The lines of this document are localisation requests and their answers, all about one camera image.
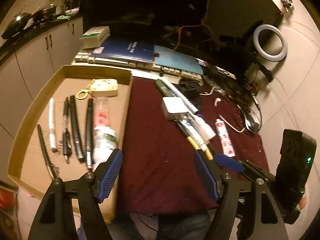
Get white strawberry print tube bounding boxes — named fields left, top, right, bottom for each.
left=215, top=119, right=235, bottom=158

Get white toothpaste tube blue logo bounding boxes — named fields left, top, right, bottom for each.
left=183, top=115, right=216, bottom=143

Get yellow black pen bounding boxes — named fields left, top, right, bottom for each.
left=175, top=120, right=213, bottom=160

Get thin black stick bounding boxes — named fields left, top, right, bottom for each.
left=37, top=124, right=57, bottom=180

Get white paint marker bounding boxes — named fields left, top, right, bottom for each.
left=160, top=77, right=199, bottom=114

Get white power adapter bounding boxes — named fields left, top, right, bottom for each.
left=161, top=96, right=188, bottom=120

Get thick black marker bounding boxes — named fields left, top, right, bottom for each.
left=70, top=95, right=85, bottom=163

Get dark green pen case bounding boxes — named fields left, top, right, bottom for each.
left=155, top=79, right=174, bottom=97

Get white slim pen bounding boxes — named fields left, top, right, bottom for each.
left=48, top=98, right=57, bottom=152

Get white plastic bottle green label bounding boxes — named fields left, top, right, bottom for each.
left=93, top=126, right=117, bottom=171

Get red toy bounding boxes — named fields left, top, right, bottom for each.
left=93, top=97, right=110, bottom=127

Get cream cartoon keychain case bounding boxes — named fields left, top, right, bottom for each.
left=75, top=79, right=118, bottom=100

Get black computer mouse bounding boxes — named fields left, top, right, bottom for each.
left=241, top=108, right=263, bottom=134

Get red electric heater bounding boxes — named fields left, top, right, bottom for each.
left=0, top=189, right=15, bottom=209

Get dark red table cloth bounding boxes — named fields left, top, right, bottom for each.
left=117, top=76, right=270, bottom=214

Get person in red shirt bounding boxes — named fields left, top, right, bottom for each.
left=107, top=212, right=212, bottom=239

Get black small fan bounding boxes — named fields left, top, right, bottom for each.
left=178, top=78, right=202, bottom=95

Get beige keyboard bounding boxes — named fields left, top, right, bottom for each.
left=72, top=51, right=203, bottom=85

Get brown cardboard tray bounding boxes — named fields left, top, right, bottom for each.
left=6, top=64, right=134, bottom=222

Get light blue folder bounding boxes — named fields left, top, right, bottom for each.
left=155, top=45, right=203, bottom=75

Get white kitchen cabinets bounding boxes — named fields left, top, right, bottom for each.
left=1, top=17, right=83, bottom=185

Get dark blue book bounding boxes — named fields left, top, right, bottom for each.
left=91, top=37, right=155, bottom=63

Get white green box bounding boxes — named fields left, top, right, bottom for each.
left=79, top=26, right=110, bottom=49

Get black wok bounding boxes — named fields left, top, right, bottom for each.
left=1, top=7, right=41, bottom=40

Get white cable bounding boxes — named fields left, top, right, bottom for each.
left=198, top=86, right=247, bottom=133

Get white ring light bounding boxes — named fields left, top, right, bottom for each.
left=253, top=24, right=288, bottom=62

